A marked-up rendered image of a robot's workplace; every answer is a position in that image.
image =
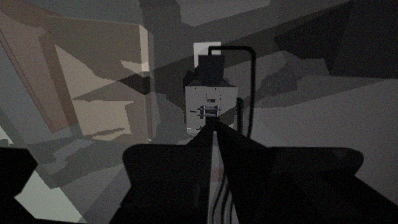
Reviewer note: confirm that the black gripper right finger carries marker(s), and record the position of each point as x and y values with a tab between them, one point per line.
253	169

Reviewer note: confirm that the black usb plug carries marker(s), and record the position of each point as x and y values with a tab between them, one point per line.
213	119

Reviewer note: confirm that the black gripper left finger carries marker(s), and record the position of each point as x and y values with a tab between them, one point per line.
185	163

